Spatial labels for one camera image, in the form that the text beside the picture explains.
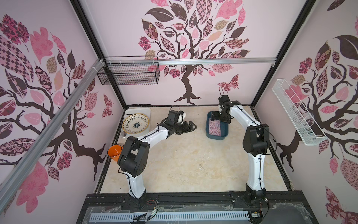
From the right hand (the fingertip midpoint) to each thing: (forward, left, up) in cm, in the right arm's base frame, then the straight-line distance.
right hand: (217, 121), depth 99 cm
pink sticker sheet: (-1, +1, -7) cm, 7 cm away
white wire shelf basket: (-19, -42, +16) cm, 48 cm away
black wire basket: (+26, +65, +27) cm, 75 cm away
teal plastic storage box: (-1, -7, -7) cm, 10 cm away
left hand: (-10, +20, +3) cm, 23 cm away
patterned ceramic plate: (+4, +63, -7) cm, 63 cm away
